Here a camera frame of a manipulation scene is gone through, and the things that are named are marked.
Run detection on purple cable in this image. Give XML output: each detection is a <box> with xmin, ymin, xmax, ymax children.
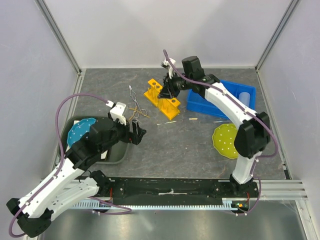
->
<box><xmin>8</xmin><ymin>93</ymin><xmax>133</xmax><ymax>237</ymax></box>
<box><xmin>162</xmin><ymin>49</ymin><xmax>279</xmax><ymax>218</ymax></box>

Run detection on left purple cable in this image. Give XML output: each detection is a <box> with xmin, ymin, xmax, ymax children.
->
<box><xmin>8</xmin><ymin>93</ymin><xmax>133</xmax><ymax>237</ymax></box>

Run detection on metal crucible tongs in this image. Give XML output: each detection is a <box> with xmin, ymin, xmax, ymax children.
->
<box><xmin>129</xmin><ymin>85</ymin><xmax>144</xmax><ymax>110</ymax></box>

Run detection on yellow test tube rack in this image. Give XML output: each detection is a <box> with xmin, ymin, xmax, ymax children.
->
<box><xmin>143</xmin><ymin>78</ymin><xmax>181</xmax><ymax>120</ymax></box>

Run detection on blue plastic bin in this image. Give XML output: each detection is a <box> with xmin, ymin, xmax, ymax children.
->
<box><xmin>186</xmin><ymin>80</ymin><xmax>256</xmax><ymax>119</ymax></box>

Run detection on plastic wash bottle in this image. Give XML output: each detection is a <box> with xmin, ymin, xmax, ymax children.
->
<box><xmin>238</xmin><ymin>91</ymin><xmax>251</xmax><ymax>107</ymax></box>

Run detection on slotted cable duct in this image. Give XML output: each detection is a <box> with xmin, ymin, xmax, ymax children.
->
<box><xmin>70</xmin><ymin>199</ymin><xmax>238</xmax><ymax>211</ymax></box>

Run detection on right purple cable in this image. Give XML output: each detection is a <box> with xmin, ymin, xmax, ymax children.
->
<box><xmin>162</xmin><ymin>49</ymin><xmax>279</xmax><ymax>218</ymax></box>

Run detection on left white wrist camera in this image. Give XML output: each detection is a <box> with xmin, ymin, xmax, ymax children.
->
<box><xmin>109</xmin><ymin>102</ymin><xmax>127</xmax><ymax>126</ymax></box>

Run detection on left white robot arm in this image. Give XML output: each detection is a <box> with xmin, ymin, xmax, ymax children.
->
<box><xmin>6</xmin><ymin>117</ymin><xmax>147</xmax><ymax>238</ymax></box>

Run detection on blue dotted plate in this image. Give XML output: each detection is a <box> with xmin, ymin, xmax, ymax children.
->
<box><xmin>66</xmin><ymin>117</ymin><xmax>97</xmax><ymax>148</ymax></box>

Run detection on dark green tray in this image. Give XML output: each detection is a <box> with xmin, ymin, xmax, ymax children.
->
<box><xmin>60</xmin><ymin>115</ymin><xmax>129</xmax><ymax>165</ymax></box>

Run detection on green dotted plate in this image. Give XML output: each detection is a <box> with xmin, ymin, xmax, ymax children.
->
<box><xmin>212</xmin><ymin>123</ymin><xmax>238</xmax><ymax>160</ymax></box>

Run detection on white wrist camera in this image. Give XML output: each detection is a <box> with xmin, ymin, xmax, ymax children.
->
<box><xmin>161</xmin><ymin>59</ymin><xmax>174</xmax><ymax>79</ymax></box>
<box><xmin>109</xmin><ymin>102</ymin><xmax>127</xmax><ymax>126</ymax></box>

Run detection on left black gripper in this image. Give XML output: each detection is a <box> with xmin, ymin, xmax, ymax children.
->
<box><xmin>100</xmin><ymin>112</ymin><xmax>147</xmax><ymax>153</ymax></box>

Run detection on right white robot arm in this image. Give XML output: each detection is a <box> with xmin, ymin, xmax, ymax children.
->
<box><xmin>158</xmin><ymin>56</ymin><xmax>271</xmax><ymax>197</ymax></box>

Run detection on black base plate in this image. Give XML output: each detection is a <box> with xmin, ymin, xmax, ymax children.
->
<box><xmin>95</xmin><ymin>177</ymin><xmax>258</xmax><ymax>206</ymax></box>

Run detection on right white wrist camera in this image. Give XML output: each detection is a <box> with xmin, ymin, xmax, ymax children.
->
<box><xmin>161</xmin><ymin>59</ymin><xmax>174</xmax><ymax>79</ymax></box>

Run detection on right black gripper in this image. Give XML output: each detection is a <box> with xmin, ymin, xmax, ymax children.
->
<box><xmin>158</xmin><ymin>71</ymin><xmax>193</xmax><ymax>100</ymax></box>

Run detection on glass stirring rod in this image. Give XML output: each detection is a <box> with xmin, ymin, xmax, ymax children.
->
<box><xmin>156</xmin><ymin>120</ymin><xmax>177</xmax><ymax>126</ymax></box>

